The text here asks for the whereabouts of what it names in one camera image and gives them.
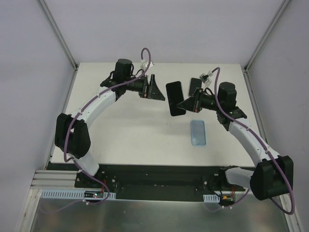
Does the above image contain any light blue phone case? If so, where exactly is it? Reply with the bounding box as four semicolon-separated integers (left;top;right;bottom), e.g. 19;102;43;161
190;120;206;146

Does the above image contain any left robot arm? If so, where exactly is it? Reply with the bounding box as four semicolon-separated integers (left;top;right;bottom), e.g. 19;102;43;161
55;58;165;176

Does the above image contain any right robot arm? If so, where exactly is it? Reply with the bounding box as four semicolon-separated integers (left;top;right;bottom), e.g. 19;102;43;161
177;82;294;201

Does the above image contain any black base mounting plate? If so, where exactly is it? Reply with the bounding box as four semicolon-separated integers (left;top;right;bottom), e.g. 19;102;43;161
74;164;244;202

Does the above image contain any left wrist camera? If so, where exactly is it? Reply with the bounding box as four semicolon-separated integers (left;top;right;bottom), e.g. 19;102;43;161
140;60;154;70

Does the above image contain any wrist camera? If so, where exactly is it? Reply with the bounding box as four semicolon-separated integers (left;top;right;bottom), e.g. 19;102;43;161
140;60;154;70
199;71;213;87

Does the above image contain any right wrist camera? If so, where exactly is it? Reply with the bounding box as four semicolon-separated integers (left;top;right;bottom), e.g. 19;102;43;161
199;71;213;87

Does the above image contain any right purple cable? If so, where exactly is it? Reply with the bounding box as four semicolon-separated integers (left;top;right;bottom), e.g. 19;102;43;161
210;67;295;215

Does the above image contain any right white cable duct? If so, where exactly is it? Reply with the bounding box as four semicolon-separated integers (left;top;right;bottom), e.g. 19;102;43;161
203;194;220;203

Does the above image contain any white cable duct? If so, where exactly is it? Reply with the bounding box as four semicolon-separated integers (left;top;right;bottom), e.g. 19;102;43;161
41;189;116;201
203;194;220;203

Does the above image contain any left white cable duct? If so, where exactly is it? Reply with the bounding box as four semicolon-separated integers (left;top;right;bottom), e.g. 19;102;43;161
41;189;116;201

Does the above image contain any aluminium extrusion rail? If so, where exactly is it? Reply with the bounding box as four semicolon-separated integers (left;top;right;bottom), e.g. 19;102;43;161
30;169;80;188

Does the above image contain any right aluminium frame post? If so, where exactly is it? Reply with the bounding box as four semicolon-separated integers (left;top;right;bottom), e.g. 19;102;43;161
243;0;292;73

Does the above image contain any aluminium frame post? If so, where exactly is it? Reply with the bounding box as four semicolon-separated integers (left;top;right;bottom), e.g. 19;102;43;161
243;0;292;73
37;0;78;70

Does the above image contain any left aluminium frame post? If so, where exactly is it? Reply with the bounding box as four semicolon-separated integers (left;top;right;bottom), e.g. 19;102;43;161
37;0;78;70

